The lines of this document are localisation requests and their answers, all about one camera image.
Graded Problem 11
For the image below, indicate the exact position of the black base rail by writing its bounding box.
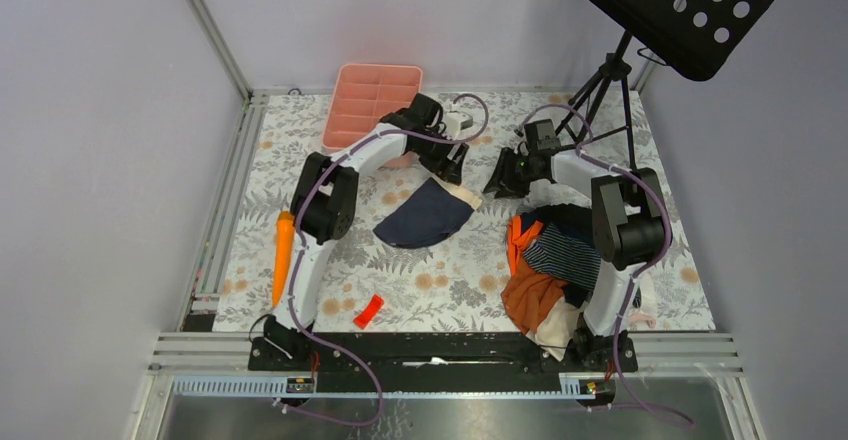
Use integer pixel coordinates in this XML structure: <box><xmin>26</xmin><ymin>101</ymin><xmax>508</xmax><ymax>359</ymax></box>
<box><xmin>248</xmin><ymin>333</ymin><xmax>638</xmax><ymax>396</ymax></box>

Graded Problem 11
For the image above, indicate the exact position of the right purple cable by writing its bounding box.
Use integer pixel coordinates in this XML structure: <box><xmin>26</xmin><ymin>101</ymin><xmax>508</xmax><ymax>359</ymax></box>
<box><xmin>515</xmin><ymin>104</ymin><xmax>697</xmax><ymax>432</ymax></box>

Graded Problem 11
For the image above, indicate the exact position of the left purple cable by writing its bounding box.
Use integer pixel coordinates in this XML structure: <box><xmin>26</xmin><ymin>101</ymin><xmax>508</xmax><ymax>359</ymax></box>
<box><xmin>273</xmin><ymin>93</ymin><xmax>490</xmax><ymax>428</ymax></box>

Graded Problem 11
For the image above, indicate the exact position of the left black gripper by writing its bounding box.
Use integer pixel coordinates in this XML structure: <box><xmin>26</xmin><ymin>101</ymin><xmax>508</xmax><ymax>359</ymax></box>
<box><xmin>411</xmin><ymin>125</ymin><xmax>467</xmax><ymax>184</ymax></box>

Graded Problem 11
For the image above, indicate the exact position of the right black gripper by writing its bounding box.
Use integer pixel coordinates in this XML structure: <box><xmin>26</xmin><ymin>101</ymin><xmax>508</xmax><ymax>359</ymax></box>
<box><xmin>483</xmin><ymin>148</ymin><xmax>542</xmax><ymax>201</ymax></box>

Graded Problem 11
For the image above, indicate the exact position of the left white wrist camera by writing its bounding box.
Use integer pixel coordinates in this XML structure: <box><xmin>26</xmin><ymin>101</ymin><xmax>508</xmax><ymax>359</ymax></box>
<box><xmin>441</xmin><ymin>111</ymin><xmax>474</xmax><ymax>140</ymax></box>

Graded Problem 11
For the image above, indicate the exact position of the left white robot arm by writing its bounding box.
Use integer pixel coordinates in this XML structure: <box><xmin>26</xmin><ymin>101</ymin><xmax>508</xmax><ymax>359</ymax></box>
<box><xmin>263</xmin><ymin>94</ymin><xmax>475</xmax><ymax>371</ymax></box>

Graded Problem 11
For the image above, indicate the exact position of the orange toy microphone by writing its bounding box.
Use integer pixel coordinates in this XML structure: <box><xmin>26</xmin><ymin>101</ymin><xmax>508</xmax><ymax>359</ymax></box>
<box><xmin>271</xmin><ymin>211</ymin><xmax>295</xmax><ymax>308</ymax></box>

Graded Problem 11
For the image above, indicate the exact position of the navy underwear beige waistband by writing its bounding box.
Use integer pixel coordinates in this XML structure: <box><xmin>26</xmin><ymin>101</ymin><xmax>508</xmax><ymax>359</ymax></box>
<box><xmin>373</xmin><ymin>178</ymin><xmax>482</xmax><ymax>249</ymax></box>

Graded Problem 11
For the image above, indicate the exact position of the black music stand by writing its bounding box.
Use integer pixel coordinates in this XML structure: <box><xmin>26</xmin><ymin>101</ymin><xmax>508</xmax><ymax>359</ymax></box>
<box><xmin>555</xmin><ymin>0</ymin><xmax>810</xmax><ymax>175</ymax></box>

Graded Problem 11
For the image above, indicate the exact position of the black garment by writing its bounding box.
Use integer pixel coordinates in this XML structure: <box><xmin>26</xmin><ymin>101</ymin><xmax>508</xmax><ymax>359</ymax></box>
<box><xmin>519</xmin><ymin>204</ymin><xmax>594</xmax><ymax>246</ymax></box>

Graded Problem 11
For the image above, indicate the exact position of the pink divided organizer tray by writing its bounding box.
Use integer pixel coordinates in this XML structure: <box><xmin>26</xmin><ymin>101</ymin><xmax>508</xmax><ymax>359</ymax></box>
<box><xmin>322</xmin><ymin>63</ymin><xmax>423</xmax><ymax>153</ymax></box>

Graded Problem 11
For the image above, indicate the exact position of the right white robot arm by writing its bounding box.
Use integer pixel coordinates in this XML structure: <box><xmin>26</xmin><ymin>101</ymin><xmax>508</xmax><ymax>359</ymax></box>
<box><xmin>484</xmin><ymin>119</ymin><xmax>672</xmax><ymax>372</ymax></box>

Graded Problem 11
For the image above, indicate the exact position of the small red plastic piece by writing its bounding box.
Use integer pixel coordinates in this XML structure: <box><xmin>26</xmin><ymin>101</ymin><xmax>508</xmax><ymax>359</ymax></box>
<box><xmin>353</xmin><ymin>294</ymin><xmax>385</xmax><ymax>329</ymax></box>

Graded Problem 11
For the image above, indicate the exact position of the orange garment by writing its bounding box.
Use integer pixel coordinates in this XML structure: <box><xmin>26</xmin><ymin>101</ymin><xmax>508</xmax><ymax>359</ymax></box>
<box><xmin>501</xmin><ymin>215</ymin><xmax>567</xmax><ymax>334</ymax></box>

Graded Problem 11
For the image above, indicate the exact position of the white cream garment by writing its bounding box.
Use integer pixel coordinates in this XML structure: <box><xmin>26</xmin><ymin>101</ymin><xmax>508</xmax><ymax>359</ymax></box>
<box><xmin>526</xmin><ymin>275</ymin><xmax>658</xmax><ymax>360</ymax></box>

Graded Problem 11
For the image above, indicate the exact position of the floral table mat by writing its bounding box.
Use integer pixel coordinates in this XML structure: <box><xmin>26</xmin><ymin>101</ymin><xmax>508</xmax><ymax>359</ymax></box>
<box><xmin>212</xmin><ymin>91</ymin><xmax>716</xmax><ymax>333</ymax></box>

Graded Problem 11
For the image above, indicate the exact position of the purple cable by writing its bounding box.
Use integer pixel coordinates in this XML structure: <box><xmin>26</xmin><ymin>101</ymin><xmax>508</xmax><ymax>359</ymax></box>
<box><xmin>273</xmin><ymin>93</ymin><xmax>490</xmax><ymax>428</ymax></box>
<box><xmin>515</xmin><ymin>104</ymin><xmax>697</xmax><ymax>432</ymax></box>

